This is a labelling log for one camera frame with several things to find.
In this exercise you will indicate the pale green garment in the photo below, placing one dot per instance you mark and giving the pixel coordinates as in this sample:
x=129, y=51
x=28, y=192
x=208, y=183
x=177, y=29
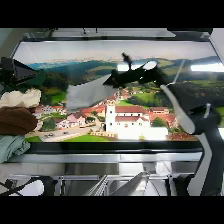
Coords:
x=11, y=146

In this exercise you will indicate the black garment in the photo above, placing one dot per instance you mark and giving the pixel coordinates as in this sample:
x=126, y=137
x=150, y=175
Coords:
x=20, y=71

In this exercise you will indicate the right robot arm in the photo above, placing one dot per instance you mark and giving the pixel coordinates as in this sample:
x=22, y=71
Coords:
x=206, y=133

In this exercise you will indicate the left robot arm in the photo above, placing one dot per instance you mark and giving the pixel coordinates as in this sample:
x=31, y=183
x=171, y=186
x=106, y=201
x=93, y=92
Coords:
x=40, y=186

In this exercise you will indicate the cream garment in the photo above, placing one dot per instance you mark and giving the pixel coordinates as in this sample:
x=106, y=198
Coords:
x=21, y=98

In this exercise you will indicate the silver frame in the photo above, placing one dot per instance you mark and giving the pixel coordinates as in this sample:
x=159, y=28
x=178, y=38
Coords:
x=110, y=166

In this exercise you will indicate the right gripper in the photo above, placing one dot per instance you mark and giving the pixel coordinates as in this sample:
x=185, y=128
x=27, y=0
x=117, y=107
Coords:
x=126, y=77

